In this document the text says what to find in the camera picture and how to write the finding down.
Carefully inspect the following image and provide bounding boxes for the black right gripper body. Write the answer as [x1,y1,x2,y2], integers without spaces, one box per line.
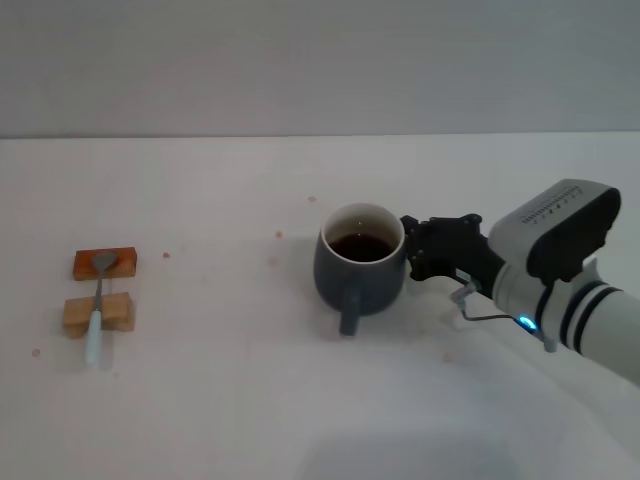
[423,213,504,301]

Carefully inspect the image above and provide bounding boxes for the dark grey ceramic coffee cup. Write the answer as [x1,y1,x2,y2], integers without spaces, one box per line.
[313,202,408,337]

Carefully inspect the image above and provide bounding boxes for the blue handled metal spoon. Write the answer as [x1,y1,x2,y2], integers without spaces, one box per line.
[83,252,120,368]

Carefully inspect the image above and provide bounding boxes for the reddish brown wooden block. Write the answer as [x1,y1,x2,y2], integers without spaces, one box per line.
[68,246,139,282]

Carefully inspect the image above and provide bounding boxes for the light wooden block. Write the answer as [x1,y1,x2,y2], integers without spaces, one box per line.
[62,292,137,340]

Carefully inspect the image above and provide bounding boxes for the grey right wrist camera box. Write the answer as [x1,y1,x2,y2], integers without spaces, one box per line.
[487,178,622,296]

